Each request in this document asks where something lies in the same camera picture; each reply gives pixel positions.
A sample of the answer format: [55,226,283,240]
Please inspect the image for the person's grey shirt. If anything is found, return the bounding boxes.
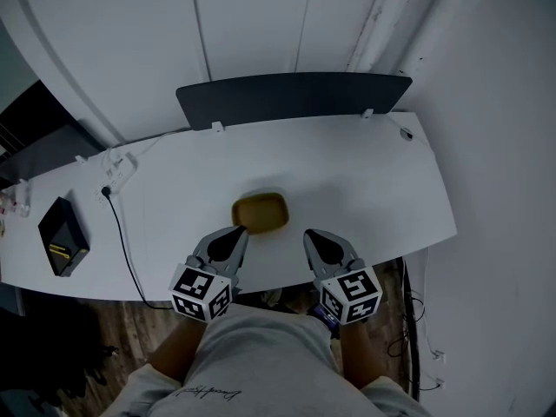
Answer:
[102,301,432,417]

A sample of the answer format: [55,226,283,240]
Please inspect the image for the black office chair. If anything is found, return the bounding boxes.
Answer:
[0,305,119,408]

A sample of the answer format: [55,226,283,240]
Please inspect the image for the yellow rectangular tray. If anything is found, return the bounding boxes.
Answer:
[230,191,292,236]

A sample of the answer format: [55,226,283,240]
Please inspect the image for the black device with screen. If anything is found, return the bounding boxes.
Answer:
[308,303,342,341]

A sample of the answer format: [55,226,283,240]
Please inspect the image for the small clear bottle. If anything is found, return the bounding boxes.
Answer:
[10,179,33,219]

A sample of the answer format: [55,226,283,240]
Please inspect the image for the black floor cables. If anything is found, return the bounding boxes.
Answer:
[387,288,440,393]

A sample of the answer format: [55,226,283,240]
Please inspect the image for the person's right shoe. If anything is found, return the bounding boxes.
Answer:
[259,288,284,307]

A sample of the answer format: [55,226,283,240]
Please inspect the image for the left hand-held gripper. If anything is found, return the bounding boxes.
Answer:
[168,225,251,323]

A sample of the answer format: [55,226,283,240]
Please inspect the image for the black power cable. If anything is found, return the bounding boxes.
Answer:
[100,184,175,310]

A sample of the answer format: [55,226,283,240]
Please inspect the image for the person's right forearm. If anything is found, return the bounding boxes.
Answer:
[338,321,393,393]

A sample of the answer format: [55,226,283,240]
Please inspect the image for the wide dark grey divider panel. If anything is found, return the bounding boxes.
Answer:
[175,72,414,132]

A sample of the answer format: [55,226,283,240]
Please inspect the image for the person's left forearm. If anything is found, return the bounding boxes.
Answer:
[149,317,210,387]

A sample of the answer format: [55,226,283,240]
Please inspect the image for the white power strip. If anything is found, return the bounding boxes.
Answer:
[92,151,140,204]

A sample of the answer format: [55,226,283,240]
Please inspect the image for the white wall pipe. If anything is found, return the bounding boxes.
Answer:
[346,0,394,74]

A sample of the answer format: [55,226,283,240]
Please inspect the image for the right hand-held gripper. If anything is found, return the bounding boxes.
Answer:
[302,228,384,328]

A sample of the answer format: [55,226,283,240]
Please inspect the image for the black box with yellow print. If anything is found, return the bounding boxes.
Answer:
[37,195,91,278]

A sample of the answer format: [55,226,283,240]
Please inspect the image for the white table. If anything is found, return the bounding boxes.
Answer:
[0,110,459,304]

